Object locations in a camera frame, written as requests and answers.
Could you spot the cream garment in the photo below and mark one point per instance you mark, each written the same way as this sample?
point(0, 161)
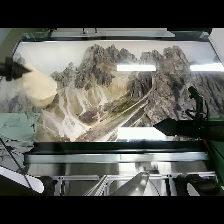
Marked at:
point(38, 86)

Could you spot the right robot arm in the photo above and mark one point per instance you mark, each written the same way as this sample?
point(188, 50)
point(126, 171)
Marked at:
point(213, 129)

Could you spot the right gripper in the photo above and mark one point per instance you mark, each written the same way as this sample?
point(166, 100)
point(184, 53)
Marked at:
point(186, 128)

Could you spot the silver frame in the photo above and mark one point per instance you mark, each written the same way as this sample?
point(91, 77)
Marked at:
point(113, 157)

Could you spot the white grey garment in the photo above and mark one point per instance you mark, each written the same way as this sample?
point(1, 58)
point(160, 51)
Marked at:
point(13, 151)

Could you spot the pale green garment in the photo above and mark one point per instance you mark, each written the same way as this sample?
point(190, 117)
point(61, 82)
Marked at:
point(16, 126)

